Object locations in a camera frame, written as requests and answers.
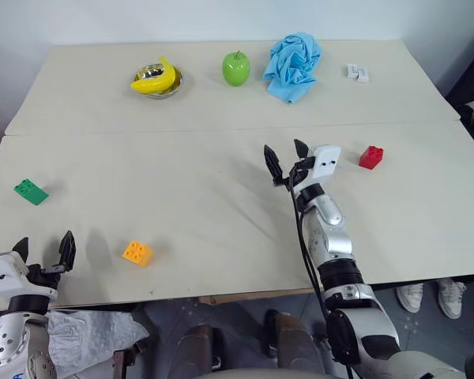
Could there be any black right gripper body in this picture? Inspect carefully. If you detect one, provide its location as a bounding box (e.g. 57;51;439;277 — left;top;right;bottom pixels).
272;155;316;192

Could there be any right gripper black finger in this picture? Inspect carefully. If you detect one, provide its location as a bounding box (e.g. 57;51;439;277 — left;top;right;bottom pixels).
293;138;310;161
263;144;283;182

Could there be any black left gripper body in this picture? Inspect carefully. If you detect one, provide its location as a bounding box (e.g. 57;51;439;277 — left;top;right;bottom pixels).
25;262;70;295

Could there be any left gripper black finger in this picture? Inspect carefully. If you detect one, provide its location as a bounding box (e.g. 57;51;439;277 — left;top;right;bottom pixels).
11;236;30;264
57;230;77;273

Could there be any green toy brick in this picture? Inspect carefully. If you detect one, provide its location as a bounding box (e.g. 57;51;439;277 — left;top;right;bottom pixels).
13;178;51;206

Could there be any red toy brick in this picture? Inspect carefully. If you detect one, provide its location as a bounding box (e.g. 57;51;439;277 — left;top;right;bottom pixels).
358;145;385;171

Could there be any orange toy brick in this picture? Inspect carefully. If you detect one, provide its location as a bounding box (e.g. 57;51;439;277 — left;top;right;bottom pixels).
122;240;155;269

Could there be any crumpled white plastic sheet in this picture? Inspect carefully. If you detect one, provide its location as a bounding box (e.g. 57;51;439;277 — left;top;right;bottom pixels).
0;309;151;379

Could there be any crumpled blue cloth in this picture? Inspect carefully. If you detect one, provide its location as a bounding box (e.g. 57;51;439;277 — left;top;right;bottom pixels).
262;33;324;105

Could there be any green apple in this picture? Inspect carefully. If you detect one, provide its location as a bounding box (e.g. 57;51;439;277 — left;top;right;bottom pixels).
221;50;251;87

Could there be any shiny metal bowl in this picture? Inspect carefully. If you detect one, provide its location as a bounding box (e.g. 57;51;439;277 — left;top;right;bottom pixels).
132;63;185;100

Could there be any yellow banana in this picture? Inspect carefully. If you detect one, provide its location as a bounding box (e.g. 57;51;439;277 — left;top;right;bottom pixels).
130;56;179;94

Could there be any dark rounded shape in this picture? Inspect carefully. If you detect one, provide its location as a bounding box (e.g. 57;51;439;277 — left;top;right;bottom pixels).
263;309;322;370
173;323;224;374

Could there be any white sneaker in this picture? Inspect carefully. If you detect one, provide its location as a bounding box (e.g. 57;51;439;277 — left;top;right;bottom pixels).
396;281;425;314
437;277;468;321

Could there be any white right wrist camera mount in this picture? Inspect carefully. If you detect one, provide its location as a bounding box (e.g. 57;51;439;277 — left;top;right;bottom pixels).
299;144;342;191

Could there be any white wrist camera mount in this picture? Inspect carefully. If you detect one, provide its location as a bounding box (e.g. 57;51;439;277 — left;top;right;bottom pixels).
299;144;342;191
0;252;59;301

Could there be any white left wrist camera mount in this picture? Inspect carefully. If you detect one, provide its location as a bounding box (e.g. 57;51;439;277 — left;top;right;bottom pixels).
0;252;59;301

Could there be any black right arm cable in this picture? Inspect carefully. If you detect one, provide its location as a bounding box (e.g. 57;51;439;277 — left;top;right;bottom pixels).
287;160;359;379

